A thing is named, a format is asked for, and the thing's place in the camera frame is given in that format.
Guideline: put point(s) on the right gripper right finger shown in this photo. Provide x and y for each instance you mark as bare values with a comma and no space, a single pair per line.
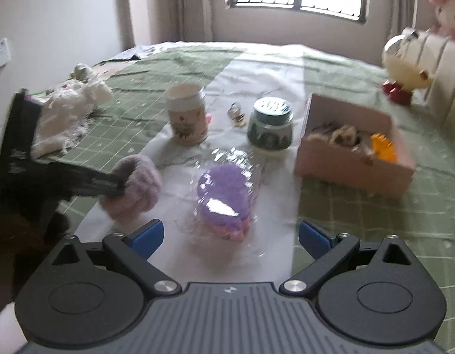
315,240

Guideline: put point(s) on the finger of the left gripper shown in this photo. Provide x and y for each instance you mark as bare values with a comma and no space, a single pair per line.
69,180

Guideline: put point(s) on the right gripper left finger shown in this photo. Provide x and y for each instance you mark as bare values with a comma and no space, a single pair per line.
147,239

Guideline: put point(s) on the lilac fluffy scrunchie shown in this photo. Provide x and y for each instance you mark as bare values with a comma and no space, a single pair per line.
143,186

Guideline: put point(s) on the pink storage box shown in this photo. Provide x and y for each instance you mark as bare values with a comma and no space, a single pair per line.
352,166

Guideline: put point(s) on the orange flower hair accessory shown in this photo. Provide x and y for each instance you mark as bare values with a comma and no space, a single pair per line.
383,147

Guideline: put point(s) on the white fluffy blanket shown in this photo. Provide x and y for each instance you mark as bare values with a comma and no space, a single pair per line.
64,117

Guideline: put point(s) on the purple puff in plastic bag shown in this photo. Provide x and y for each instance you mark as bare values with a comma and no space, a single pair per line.
223,191

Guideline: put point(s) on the grey plush toy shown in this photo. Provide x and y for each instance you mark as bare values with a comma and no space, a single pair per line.
83,73

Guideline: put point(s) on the green checked bed sheet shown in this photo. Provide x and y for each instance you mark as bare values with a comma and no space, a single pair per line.
135,121

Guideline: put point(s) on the green lidded jar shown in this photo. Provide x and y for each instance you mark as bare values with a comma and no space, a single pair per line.
270,125

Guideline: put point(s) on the large beige lidded jar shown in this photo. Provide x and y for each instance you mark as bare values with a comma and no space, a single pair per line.
187,113

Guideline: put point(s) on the grey curtain left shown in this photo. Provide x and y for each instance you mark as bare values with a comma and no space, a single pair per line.
147,22

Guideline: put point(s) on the grey curtain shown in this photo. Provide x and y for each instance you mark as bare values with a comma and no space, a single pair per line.
403,15
147,22

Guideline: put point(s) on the cream round plush doll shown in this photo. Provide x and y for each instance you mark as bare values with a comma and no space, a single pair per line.
405,75

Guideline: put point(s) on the beige padded headboard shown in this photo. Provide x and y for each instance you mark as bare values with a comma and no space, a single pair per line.
438,56

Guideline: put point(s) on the grey curtain right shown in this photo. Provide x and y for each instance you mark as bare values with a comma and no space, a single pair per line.
403,15

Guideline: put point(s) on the pink plush bunny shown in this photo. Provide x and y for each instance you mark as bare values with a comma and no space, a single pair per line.
445,18

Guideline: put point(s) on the white wall switch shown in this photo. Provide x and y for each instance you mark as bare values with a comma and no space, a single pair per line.
5,55

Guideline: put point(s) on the small gold keychain charm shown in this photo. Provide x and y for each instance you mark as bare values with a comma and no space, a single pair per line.
236,115

